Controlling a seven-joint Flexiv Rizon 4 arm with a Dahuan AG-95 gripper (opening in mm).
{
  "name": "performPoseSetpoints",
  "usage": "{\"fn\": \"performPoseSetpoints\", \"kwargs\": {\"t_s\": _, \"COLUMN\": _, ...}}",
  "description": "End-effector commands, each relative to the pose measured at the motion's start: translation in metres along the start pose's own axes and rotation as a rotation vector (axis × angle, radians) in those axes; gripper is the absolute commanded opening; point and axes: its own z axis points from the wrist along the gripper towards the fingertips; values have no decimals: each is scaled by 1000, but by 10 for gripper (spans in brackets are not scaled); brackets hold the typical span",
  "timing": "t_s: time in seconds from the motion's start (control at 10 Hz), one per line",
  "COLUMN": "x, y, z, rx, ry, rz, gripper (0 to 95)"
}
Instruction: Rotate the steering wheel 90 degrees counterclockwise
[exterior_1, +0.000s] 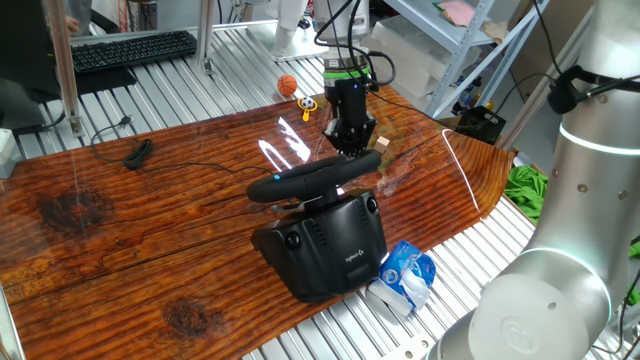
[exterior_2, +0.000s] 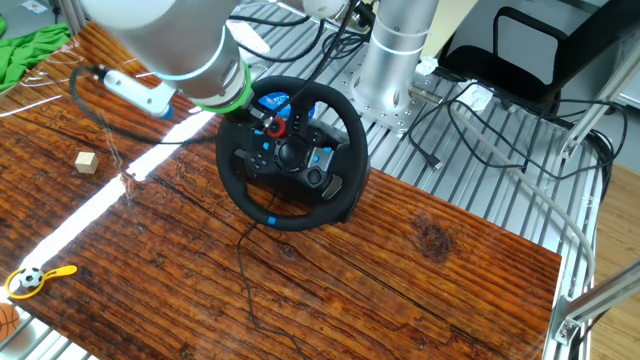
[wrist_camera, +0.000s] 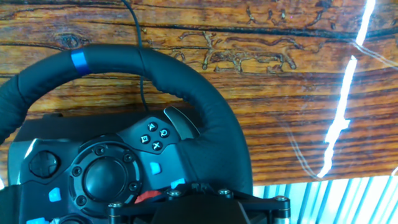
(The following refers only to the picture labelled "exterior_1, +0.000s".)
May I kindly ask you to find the pink paper sheet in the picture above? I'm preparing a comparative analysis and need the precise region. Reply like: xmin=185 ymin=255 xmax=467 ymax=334
xmin=439 ymin=0 xmax=476 ymax=26

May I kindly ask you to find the aluminium frame rail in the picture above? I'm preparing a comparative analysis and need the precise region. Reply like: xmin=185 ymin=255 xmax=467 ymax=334
xmin=69 ymin=18 xmax=279 ymax=47

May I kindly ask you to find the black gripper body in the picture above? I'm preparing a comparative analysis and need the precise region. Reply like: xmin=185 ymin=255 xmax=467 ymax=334
xmin=324 ymin=78 xmax=372 ymax=132

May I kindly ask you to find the soccer ball yellow keychain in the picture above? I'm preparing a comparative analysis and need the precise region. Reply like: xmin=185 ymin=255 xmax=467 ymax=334
xmin=297 ymin=95 xmax=319 ymax=123

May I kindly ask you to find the black steering wheel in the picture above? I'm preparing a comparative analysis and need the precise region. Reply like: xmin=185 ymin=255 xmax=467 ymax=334
xmin=245 ymin=149 xmax=384 ymax=209

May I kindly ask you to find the white metal shelf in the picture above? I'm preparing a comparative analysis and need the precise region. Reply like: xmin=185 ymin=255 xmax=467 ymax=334
xmin=384 ymin=0 xmax=551 ymax=119

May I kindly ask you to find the black wheel base unit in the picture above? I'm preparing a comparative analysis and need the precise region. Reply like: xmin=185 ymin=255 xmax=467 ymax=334
xmin=249 ymin=187 xmax=390 ymax=304

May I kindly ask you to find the white stand base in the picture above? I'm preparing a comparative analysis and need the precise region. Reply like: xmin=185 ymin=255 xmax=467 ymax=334
xmin=244 ymin=0 xmax=326 ymax=64

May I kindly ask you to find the black keyboard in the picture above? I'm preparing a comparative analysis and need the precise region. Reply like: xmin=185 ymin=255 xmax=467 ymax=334
xmin=69 ymin=30 xmax=199 ymax=75

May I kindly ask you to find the mini orange basketball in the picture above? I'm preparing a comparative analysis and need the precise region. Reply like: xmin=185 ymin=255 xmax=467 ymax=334
xmin=276 ymin=74 xmax=299 ymax=98

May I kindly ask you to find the slanted aluminium frame beam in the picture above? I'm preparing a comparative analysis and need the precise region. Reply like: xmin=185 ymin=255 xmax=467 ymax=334
xmin=494 ymin=7 xmax=596 ymax=151

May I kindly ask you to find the green cloth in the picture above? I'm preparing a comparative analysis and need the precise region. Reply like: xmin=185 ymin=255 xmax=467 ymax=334
xmin=502 ymin=164 xmax=640 ymax=307

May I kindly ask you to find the thin black wheel cable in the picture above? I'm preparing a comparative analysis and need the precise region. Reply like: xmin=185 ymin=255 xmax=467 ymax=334
xmin=89 ymin=114 xmax=277 ymax=177

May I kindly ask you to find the black monitor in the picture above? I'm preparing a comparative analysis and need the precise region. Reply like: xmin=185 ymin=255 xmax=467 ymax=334
xmin=0 ymin=0 xmax=64 ymax=101

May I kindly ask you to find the long black camera cable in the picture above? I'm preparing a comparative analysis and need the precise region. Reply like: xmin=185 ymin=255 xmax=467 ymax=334
xmin=314 ymin=0 xmax=640 ymax=132

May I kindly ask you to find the white foam box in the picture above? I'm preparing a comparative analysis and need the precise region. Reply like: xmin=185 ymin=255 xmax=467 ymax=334
xmin=372 ymin=19 xmax=476 ymax=99

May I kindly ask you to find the blue tissue pack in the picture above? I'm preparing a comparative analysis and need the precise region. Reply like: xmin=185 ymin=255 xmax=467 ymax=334
xmin=364 ymin=239 xmax=438 ymax=319

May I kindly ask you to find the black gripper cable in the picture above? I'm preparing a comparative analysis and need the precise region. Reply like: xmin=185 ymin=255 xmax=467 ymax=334
xmin=313 ymin=0 xmax=397 ymax=94

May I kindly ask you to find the brown paper piece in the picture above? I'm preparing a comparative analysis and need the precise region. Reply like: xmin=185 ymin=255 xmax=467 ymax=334
xmin=482 ymin=19 xmax=509 ymax=44

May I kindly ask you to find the black plastic crate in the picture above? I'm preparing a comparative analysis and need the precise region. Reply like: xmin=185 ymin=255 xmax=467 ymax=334
xmin=454 ymin=104 xmax=507 ymax=146

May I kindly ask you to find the wood grain table mat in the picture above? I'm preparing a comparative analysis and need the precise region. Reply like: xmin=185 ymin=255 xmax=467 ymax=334
xmin=0 ymin=82 xmax=517 ymax=360

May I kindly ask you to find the upright aluminium frame post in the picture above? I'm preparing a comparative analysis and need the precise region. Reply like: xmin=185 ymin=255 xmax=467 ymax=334
xmin=194 ymin=0 xmax=217 ymax=75
xmin=43 ymin=0 xmax=86 ymax=137

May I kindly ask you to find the black desk pad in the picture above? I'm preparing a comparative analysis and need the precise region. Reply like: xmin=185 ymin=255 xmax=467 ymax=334
xmin=27 ymin=67 xmax=139 ymax=104

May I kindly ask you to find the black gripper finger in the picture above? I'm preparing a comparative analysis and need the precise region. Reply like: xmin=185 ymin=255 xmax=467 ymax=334
xmin=349 ymin=119 xmax=377 ymax=159
xmin=322 ymin=119 xmax=352 ymax=158

